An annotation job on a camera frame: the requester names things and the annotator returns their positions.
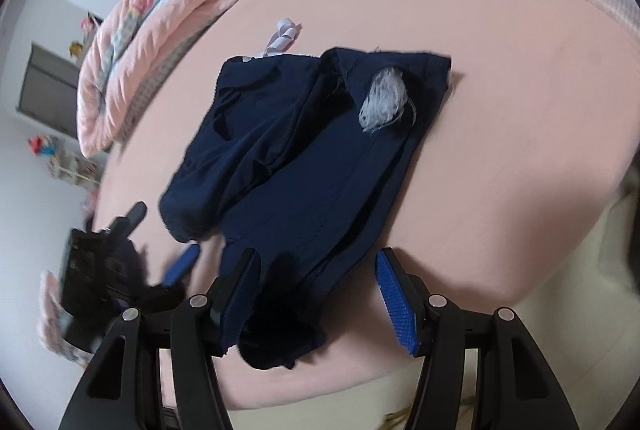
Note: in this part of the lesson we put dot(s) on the colourful doll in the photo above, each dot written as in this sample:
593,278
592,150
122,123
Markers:
42,145

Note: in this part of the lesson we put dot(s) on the bed with pink sheet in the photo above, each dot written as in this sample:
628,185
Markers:
500,135

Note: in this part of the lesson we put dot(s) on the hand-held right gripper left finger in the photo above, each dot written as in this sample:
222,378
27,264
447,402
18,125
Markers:
240,300

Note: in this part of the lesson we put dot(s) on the person's left forearm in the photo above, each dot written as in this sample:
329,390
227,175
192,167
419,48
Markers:
50,310

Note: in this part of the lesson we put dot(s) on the white shelf rack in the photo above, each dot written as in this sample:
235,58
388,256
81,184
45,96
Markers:
75,170

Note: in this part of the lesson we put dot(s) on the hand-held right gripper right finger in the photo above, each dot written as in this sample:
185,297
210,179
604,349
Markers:
395,300

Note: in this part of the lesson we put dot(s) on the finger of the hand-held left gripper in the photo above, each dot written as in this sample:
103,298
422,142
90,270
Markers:
130,217
180,265

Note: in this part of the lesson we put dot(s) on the navy pants with silver stripes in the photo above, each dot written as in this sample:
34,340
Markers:
300,190

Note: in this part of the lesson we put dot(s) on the pink doll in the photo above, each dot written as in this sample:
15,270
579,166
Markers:
91,24

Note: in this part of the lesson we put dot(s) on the yellow toy figure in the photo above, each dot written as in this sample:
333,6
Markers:
76,49

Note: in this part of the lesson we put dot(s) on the pink floral quilt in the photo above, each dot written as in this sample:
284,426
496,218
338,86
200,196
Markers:
130,60

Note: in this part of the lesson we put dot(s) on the grey cabinet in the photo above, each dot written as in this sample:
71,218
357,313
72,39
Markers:
47,90

